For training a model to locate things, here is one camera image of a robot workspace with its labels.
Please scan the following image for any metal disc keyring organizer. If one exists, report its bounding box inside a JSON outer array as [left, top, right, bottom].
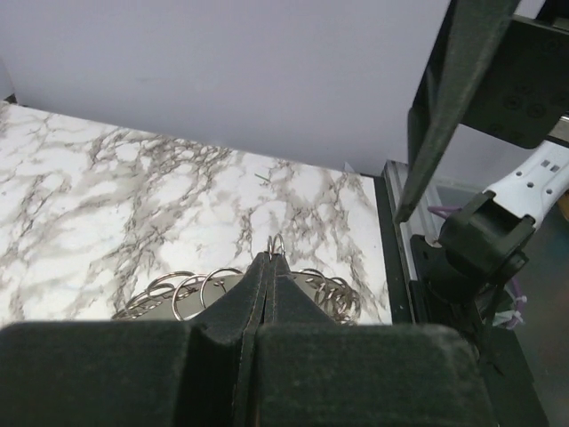
[[111, 234, 362, 331]]

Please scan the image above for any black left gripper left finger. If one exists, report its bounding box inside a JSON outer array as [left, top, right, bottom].
[[1, 253, 269, 426]]

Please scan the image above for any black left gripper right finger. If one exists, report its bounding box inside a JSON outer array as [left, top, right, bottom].
[[248, 255, 493, 426]]

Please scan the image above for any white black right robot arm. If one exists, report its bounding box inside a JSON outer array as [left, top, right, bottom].
[[394, 1, 568, 335]]

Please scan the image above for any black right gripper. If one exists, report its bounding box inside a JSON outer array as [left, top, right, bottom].
[[394, 1, 568, 222]]

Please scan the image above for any aluminium frame rail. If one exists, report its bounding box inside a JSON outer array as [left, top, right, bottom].
[[383, 160, 418, 282]]

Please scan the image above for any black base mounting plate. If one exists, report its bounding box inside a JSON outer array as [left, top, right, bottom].
[[373, 175, 550, 427]]

